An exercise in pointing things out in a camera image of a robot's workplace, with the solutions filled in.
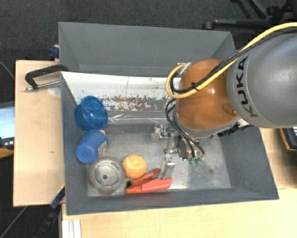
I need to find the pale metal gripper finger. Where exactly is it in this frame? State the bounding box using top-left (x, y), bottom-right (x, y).
top-left (158, 155), bottom-right (168, 180)
top-left (165, 155), bottom-right (176, 179)

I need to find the grey metal bin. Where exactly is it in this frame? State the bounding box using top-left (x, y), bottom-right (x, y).
top-left (58, 21), bottom-right (280, 216)

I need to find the pale wood board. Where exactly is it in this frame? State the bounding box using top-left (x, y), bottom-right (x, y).
top-left (12, 59), bottom-right (66, 207)

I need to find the blue plastic cup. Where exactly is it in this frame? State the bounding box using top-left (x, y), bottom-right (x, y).
top-left (74, 129), bottom-right (109, 165)

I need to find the red-orange clamp tool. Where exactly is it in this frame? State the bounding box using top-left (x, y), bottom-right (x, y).
top-left (125, 168), bottom-right (173, 195)

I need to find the orange toy fruit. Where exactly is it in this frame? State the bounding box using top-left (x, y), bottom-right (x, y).
top-left (122, 154), bottom-right (148, 179)

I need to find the clear blue plastic bowl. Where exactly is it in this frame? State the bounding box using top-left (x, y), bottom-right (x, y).
top-left (74, 95), bottom-right (109, 131)

